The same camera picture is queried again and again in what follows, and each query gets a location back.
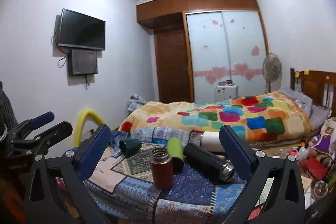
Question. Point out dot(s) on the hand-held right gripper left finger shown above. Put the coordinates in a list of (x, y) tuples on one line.
[(92, 153)]

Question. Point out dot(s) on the standing fan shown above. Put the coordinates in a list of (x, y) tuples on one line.
[(271, 66)]

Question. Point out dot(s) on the red box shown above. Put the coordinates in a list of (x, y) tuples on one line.
[(315, 167)]

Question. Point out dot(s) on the yellow curved foam tube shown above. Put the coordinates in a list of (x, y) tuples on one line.
[(89, 115)]

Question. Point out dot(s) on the frosted sliding wardrobe door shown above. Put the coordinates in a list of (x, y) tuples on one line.
[(244, 37), (207, 56)]

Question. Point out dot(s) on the glass jar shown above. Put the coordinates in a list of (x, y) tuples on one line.
[(320, 190)]

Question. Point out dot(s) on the stuffed toy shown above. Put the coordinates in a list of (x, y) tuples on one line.
[(324, 137)]

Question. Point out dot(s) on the white cup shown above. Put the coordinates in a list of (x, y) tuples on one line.
[(211, 140)]

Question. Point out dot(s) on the black thermos cup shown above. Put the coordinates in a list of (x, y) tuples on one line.
[(204, 161)]

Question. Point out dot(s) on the wooden wardrobe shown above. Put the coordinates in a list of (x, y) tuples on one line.
[(170, 64)]

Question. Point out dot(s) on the dark green cup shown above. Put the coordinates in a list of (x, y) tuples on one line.
[(130, 147)]

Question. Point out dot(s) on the grey pillow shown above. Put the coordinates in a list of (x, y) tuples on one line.
[(302, 103)]

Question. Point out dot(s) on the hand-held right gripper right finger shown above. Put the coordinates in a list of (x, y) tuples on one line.
[(236, 153)]

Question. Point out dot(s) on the blue patterned cloth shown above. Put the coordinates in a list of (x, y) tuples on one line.
[(194, 190)]

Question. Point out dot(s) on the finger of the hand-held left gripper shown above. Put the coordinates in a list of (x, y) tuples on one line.
[(42, 120), (56, 132)]

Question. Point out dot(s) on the grey cloth pile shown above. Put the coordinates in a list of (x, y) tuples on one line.
[(136, 103)]

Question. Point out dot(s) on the red thermos bottle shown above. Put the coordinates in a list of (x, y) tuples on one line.
[(161, 171)]

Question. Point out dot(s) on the small white cabinet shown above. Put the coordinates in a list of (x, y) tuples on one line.
[(225, 92)]

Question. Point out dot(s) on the light green cup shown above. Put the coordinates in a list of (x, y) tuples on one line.
[(175, 150)]

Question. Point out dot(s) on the dark checked cloth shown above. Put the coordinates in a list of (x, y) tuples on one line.
[(5, 108)]

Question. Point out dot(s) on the wooden bed headboard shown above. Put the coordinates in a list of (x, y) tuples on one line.
[(315, 85)]

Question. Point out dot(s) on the small black wall monitor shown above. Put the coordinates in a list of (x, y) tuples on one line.
[(82, 62)]

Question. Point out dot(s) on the colourful patchwork blanket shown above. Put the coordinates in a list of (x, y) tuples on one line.
[(218, 116)]

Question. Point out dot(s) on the black wall television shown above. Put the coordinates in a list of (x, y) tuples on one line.
[(81, 29)]

